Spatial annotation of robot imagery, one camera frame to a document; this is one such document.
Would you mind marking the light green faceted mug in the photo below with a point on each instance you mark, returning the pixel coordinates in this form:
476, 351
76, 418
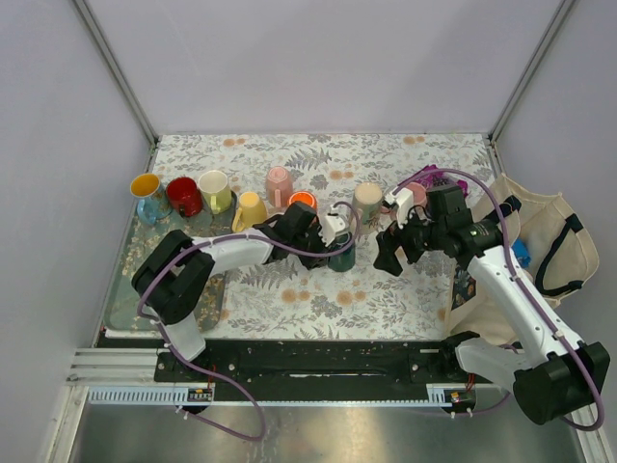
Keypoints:
215, 191

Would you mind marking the purple candy bag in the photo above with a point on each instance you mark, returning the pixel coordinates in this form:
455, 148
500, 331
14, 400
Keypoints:
428, 177

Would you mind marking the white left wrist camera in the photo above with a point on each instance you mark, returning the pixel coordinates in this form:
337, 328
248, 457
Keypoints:
333, 225

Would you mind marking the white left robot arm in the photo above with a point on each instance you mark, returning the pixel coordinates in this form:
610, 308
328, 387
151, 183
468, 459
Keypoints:
174, 275

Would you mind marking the dark teal mug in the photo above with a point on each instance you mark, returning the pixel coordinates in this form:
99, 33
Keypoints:
343, 261

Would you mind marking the orange mug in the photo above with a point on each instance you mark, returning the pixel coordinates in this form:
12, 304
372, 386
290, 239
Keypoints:
303, 197

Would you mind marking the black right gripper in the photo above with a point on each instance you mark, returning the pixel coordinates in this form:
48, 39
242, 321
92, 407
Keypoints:
390, 239

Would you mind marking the yellow mug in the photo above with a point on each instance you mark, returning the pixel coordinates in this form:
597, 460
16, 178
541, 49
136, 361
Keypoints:
251, 210

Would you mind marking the blue packet inside bag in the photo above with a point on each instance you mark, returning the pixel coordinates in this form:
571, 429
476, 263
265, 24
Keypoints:
521, 253

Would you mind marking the light pink ribbed mug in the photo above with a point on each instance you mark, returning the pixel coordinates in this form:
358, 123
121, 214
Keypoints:
279, 186

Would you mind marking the red mug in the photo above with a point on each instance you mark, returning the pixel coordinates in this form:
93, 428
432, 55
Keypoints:
184, 196

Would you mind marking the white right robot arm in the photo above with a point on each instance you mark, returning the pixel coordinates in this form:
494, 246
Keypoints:
558, 372

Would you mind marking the white cable duct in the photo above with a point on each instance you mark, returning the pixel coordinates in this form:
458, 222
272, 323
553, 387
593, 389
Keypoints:
133, 395

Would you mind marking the blue floral mug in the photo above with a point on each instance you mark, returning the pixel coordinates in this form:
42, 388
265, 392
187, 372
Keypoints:
153, 204

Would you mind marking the cream canvas tote bag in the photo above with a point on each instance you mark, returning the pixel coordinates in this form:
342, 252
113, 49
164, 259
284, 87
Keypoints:
562, 257

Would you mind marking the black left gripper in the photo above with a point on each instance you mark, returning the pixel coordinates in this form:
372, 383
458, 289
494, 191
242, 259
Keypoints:
313, 261

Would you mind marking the pink floral mug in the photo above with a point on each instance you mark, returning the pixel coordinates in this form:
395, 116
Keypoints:
420, 195

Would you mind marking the cream floral mug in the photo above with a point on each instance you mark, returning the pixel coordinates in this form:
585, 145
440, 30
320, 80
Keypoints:
367, 201

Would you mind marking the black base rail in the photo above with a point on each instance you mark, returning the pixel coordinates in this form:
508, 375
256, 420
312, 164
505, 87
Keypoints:
415, 361

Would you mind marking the green floral tray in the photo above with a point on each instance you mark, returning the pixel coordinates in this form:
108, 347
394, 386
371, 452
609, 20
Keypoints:
120, 319

